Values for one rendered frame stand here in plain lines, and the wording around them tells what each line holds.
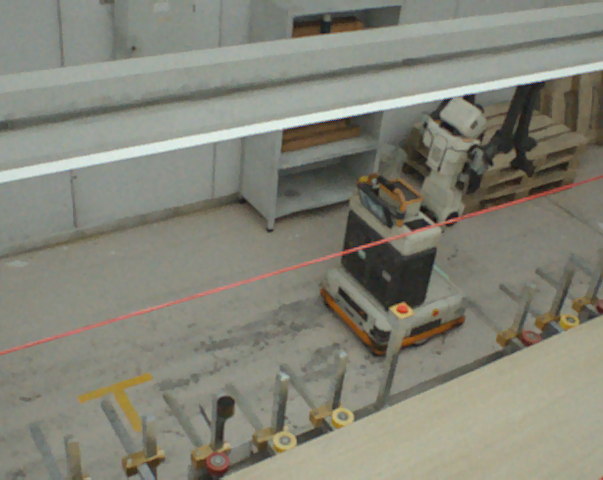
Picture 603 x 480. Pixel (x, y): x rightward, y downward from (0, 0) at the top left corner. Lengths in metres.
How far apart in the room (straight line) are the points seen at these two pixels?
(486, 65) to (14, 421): 3.02
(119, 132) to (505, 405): 2.10
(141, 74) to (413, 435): 1.88
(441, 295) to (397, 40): 3.04
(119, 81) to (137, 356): 3.12
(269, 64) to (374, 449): 1.66
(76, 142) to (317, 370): 3.15
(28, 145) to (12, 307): 3.46
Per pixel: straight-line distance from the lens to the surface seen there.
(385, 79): 1.80
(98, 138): 1.49
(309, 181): 5.86
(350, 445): 2.89
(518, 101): 4.23
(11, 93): 1.43
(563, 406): 3.28
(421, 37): 1.84
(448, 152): 4.29
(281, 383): 2.79
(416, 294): 4.45
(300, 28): 5.21
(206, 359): 4.46
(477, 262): 5.56
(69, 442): 2.51
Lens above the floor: 3.04
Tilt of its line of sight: 34 degrees down
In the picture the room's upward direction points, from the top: 7 degrees clockwise
